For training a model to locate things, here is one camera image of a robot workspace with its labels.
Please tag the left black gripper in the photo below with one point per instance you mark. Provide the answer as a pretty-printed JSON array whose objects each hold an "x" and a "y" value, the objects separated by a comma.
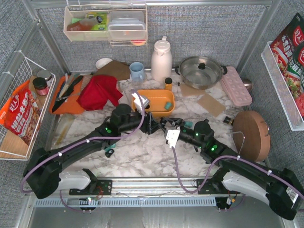
[{"x": 149, "y": 122}]

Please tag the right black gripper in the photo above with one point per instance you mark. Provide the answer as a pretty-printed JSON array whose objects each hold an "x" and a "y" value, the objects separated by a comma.
[{"x": 177, "y": 128}]

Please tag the orange plastic storage basket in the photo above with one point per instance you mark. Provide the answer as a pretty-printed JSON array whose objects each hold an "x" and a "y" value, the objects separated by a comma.
[{"x": 154, "y": 101}]

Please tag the brown cardboard sheet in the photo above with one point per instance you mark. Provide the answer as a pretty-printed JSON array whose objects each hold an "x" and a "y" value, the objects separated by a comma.
[{"x": 214, "y": 107}]

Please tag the red cloth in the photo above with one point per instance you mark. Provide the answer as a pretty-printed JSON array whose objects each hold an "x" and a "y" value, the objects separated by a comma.
[{"x": 98, "y": 91}]

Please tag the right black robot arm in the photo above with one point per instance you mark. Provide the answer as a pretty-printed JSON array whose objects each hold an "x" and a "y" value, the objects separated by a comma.
[{"x": 280, "y": 190}]

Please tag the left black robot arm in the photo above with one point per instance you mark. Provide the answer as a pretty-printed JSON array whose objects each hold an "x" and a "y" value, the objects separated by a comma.
[{"x": 45, "y": 173}]

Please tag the black coffee capsule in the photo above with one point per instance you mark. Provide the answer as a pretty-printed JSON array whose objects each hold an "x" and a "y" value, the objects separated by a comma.
[{"x": 109, "y": 153}]

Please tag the small brown cardboard piece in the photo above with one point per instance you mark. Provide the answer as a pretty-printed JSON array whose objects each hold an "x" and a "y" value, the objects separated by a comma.
[{"x": 190, "y": 91}]

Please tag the yellow spice bottle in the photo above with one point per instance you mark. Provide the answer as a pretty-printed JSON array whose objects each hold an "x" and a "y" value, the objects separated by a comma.
[{"x": 168, "y": 83}]

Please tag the steel pot with glass lid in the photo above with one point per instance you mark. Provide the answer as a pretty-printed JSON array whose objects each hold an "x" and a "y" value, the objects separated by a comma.
[{"x": 200, "y": 72}]

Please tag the light blue mug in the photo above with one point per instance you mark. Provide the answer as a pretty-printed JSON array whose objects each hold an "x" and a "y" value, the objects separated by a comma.
[{"x": 137, "y": 71}]

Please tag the brown folded cloth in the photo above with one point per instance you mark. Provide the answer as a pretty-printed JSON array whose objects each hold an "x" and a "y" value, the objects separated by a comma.
[{"x": 119, "y": 70}]

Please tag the white thermos jug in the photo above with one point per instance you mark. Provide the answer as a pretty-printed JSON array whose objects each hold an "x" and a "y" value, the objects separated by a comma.
[{"x": 161, "y": 61}]

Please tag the pink egg tray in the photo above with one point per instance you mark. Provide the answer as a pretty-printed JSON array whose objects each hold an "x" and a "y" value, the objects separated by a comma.
[{"x": 234, "y": 87}]

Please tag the round wooden board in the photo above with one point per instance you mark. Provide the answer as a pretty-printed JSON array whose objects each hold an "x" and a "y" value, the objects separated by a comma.
[{"x": 251, "y": 136}]

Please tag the white small bowl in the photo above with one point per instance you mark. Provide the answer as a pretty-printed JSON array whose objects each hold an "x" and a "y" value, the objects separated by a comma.
[{"x": 102, "y": 62}]

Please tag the orange cutting board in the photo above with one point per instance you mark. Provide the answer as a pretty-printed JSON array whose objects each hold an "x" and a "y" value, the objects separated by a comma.
[{"x": 70, "y": 104}]

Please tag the clear lidded food containers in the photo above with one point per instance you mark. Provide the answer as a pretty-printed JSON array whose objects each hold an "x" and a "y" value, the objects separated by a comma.
[{"x": 126, "y": 25}]

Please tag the silver lid jar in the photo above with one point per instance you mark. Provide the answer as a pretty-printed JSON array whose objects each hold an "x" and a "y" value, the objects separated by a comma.
[{"x": 46, "y": 75}]

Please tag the red lid jar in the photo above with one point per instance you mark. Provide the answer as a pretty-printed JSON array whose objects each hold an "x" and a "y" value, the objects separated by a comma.
[{"x": 40, "y": 85}]

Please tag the green seasoning packet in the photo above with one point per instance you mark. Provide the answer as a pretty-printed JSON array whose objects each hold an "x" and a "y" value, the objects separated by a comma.
[{"x": 294, "y": 77}]

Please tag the orange snack bag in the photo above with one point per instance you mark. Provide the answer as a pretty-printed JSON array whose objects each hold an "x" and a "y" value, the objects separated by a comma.
[{"x": 20, "y": 113}]

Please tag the red seasoning packet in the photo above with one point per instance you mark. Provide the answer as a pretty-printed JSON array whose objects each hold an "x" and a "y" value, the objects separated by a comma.
[{"x": 286, "y": 42}]

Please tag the black handled knife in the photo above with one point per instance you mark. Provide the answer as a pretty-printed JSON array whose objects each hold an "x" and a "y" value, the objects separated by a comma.
[{"x": 70, "y": 89}]

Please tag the white wall storage basket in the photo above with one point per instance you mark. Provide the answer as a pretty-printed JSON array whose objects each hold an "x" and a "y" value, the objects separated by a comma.
[{"x": 90, "y": 23}]

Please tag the right white wire basket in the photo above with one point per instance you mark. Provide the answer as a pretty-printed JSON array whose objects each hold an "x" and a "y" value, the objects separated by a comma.
[{"x": 287, "y": 102}]

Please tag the white wire basket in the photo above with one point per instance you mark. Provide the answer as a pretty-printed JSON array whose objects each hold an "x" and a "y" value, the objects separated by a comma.
[
  {"x": 287, "y": 102},
  {"x": 11, "y": 146}
]

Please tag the left white wire basket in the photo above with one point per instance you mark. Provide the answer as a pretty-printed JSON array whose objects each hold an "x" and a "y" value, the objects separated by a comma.
[{"x": 11, "y": 146}]

